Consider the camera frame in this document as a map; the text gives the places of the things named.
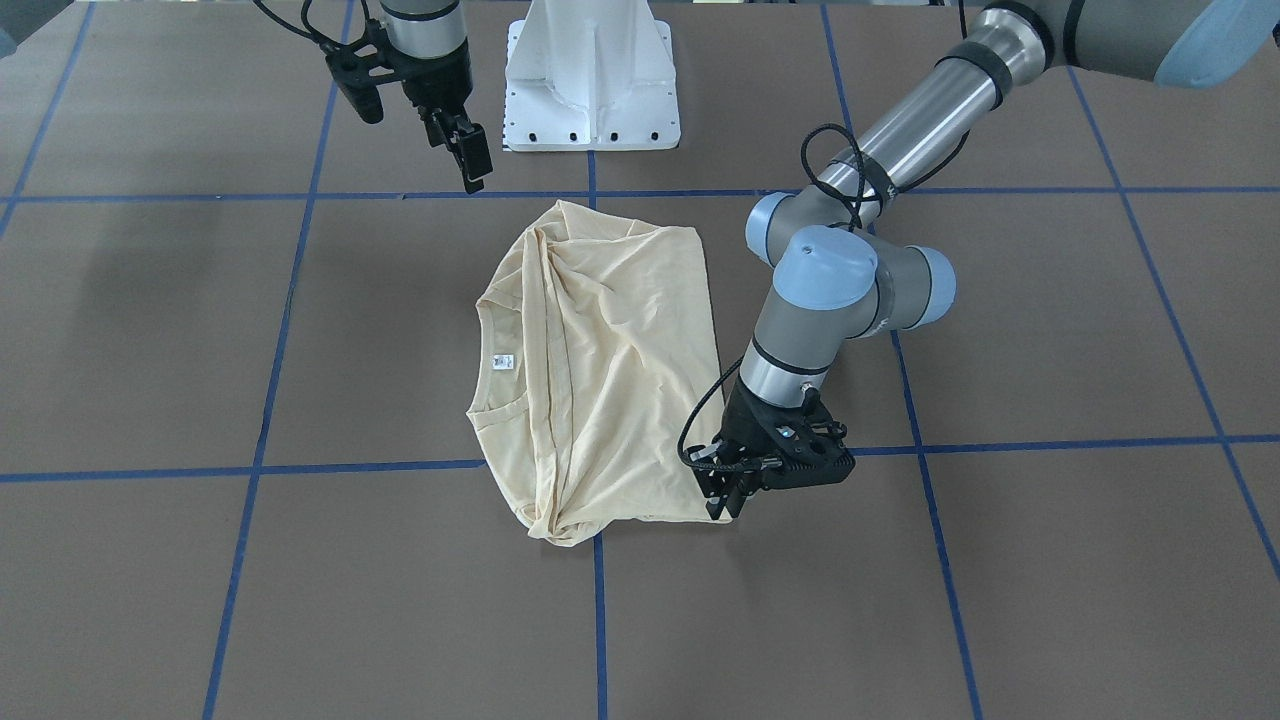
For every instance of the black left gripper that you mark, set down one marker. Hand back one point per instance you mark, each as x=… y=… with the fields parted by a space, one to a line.
x=742 y=422

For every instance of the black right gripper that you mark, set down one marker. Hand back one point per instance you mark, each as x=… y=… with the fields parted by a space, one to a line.
x=428 y=84

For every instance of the cream long-sleeve graphic shirt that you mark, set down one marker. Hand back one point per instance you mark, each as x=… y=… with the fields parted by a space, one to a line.
x=596 y=341

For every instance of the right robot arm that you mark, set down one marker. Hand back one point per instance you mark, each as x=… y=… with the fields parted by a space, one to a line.
x=426 y=29

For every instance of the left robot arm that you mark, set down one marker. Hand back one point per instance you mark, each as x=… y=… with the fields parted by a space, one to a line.
x=833 y=280

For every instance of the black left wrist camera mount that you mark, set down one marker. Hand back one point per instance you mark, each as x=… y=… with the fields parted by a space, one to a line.
x=808 y=444

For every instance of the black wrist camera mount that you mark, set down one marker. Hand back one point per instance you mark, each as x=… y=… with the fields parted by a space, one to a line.
x=808 y=444
x=360 y=68

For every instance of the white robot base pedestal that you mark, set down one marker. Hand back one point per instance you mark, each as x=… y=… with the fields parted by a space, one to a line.
x=590 y=76

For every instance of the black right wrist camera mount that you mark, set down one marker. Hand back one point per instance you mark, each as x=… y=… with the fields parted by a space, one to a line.
x=360 y=68

